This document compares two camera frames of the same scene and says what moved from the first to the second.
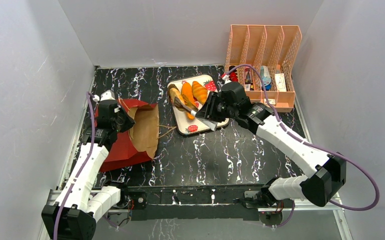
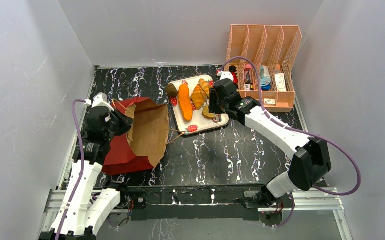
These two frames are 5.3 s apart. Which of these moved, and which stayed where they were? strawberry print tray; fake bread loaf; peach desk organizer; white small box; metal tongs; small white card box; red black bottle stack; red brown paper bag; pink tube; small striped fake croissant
Moved: fake bread loaf; small striped fake croissant; metal tongs; red brown paper bag
Stayed: pink tube; red black bottle stack; white small box; peach desk organizer; strawberry print tray; small white card box
